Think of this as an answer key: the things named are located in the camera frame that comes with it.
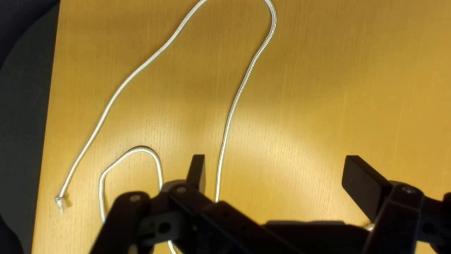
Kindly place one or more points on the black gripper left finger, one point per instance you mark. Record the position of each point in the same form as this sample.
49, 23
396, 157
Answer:
201, 226

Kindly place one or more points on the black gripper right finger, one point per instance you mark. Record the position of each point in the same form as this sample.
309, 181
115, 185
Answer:
394, 217

